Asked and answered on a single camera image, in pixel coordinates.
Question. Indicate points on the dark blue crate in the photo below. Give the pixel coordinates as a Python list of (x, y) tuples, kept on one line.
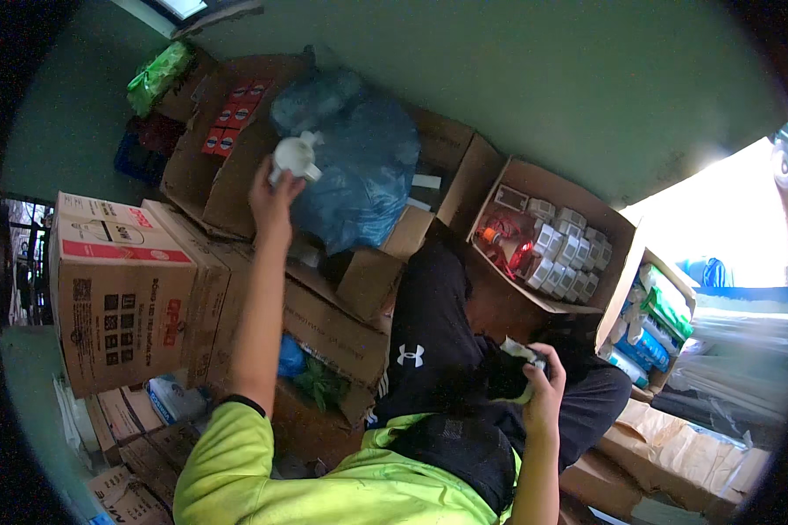
[(141, 154)]

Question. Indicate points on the open brown carton with flaps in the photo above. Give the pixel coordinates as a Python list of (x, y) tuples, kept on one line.
[(463, 157)]

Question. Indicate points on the person's right hand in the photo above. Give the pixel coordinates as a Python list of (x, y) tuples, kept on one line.
[(546, 394)]

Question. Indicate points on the white plastic pipe fitting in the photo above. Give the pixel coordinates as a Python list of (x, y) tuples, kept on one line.
[(295, 156)]

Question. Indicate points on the person's legs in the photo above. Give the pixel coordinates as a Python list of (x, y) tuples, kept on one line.
[(433, 308)]

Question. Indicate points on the printed carton with red label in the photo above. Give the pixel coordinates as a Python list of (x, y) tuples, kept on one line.
[(121, 308)]

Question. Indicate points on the blue white box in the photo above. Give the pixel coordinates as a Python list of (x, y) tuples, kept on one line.
[(174, 397)]

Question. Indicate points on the row of red packets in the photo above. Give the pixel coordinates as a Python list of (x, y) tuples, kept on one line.
[(231, 118)]

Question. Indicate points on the person's body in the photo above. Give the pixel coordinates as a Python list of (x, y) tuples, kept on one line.
[(315, 485)]

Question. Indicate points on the carton of white switch boxes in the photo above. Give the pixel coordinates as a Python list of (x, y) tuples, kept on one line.
[(551, 180)]

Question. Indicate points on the person's left hand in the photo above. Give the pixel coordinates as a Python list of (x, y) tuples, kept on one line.
[(270, 207)]

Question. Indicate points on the stack of white sheets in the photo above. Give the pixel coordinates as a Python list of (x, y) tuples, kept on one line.
[(73, 413)]

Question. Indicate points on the metal gate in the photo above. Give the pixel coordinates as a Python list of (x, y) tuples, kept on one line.
[(29, 262)]

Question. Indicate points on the blue plastic bag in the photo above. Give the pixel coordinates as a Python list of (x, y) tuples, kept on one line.
[(361, 164)]

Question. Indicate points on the small blue packet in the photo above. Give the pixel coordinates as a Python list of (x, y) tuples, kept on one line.
[(290, 358)]

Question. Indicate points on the long brown carton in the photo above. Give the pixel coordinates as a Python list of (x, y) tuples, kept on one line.
[(338, 328)]

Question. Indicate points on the window frame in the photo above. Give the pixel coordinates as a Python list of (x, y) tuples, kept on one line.
[(184, 10)]

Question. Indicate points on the stack of clear plastic bags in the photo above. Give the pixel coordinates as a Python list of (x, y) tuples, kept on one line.
[(742, 354)]

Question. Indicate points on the heap of flat cartons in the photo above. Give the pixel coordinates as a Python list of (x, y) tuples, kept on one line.
[(144, 459)]

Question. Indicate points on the open carton with red packets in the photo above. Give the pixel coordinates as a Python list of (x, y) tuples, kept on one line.
[(197, 177)]

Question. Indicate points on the green plastic bag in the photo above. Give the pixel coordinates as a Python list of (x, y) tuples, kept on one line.
[(159, 75)]

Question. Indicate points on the group of white switch boxes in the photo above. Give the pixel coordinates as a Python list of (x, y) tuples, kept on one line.
[(568, 253)]

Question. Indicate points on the green leafy bundle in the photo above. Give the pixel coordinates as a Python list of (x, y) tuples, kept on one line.
[(322, 384)]

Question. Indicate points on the carton of blue green packs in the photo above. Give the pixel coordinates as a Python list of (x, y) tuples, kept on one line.
[(656, 321)]

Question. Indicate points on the brown paper wrapped packages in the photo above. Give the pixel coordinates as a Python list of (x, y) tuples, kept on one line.
[(670, 459)]

